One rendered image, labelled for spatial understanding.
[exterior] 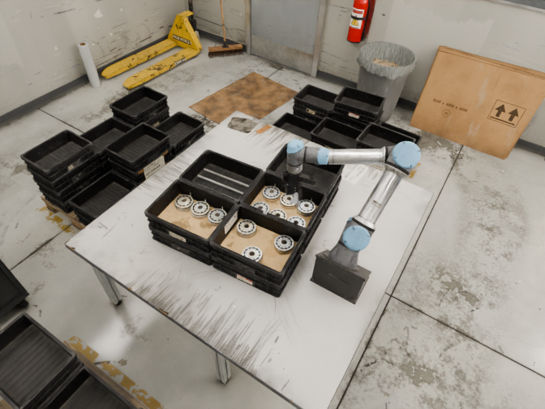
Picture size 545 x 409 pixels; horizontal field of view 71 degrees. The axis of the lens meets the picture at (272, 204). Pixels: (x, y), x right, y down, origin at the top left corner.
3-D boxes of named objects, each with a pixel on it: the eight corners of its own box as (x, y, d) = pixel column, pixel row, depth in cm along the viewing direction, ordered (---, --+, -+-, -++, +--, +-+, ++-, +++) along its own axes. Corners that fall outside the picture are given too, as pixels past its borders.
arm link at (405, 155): (360, 251, 183) (421, 150, 175) (361, 257, 168) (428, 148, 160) (337, 238, 185) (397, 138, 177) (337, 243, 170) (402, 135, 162)
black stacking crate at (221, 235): (210, 256, 195) (208, 243, 186) (239, 217, 213) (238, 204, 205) (280, 288, 184) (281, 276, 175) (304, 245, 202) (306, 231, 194)
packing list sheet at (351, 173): (370, 166, 264) (370, 165, 264) (356, 186, 251) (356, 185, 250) (328, 148, 275) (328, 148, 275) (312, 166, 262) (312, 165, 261)
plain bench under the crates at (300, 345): (402, 254, 301) (434, 192, 250) (303, 455, 207) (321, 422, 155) (238, 174, 355) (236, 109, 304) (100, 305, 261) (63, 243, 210)
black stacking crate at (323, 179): (341, 177, 239) (345, 163, 231) (324, 208, 221) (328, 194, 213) (285, 157, 250) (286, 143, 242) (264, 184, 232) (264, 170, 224)
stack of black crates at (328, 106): (338, 126, 389) (344, 96, 364) (324, 141, 372) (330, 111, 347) (304, 113, 403) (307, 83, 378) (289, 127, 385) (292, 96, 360)
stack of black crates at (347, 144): (358, 162, 352) (366, 132, 327) (345, 180, 335) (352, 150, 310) (320, 146, 366) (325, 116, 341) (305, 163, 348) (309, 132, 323)
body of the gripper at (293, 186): (281, 187, 194) (281, 167, 186) (297, 184, 196) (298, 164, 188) (286, 196, 188) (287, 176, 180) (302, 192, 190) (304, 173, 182)
